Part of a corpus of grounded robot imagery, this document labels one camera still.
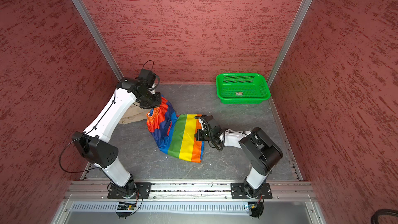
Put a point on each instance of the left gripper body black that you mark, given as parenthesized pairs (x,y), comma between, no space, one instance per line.
(147,97)

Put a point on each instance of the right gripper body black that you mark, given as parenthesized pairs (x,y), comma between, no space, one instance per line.
(208,135)

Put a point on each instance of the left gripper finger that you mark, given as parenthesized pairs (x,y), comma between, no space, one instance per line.
(156,101)
(147,105)

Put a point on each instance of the beige shorts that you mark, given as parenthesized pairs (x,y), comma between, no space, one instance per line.
(134,114)

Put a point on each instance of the multicolour shorts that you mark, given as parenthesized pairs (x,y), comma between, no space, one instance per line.
(175,134)

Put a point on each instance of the green plastic basket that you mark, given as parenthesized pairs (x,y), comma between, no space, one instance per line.
(254,87)

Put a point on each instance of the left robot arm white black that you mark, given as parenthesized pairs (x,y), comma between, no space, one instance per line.
(93,143)

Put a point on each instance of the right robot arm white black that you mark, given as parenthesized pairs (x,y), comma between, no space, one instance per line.
(260,150)

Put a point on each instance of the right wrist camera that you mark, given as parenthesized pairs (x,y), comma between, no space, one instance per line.
(203,126)

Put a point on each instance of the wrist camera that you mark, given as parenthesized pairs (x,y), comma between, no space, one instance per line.
(150,79)
(203,126)

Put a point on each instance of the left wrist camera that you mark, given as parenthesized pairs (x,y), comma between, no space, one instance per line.
(150,79)

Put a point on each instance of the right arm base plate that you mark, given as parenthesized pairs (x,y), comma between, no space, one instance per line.
(238,190)

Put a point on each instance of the right circuit board with wires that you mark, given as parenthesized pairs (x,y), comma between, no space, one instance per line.
(255,209)

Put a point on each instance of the circuit board with wires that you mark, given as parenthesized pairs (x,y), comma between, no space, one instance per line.
(255,209)
(126,206)

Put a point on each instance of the slotted cable duct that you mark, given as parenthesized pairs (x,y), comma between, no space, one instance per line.
(233,208)

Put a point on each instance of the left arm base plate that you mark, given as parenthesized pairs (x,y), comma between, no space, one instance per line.
(144,189)

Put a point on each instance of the left circuit board with wires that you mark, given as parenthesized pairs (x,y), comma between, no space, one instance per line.
(126,206)

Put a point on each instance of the left aluminium corner post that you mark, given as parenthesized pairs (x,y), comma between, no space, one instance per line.
(84,13)

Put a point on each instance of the aluminium corner post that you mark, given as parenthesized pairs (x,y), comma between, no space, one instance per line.
(84,13)
(295,26)

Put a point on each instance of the right aluminium corner post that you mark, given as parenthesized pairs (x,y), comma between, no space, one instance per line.
(295,26)

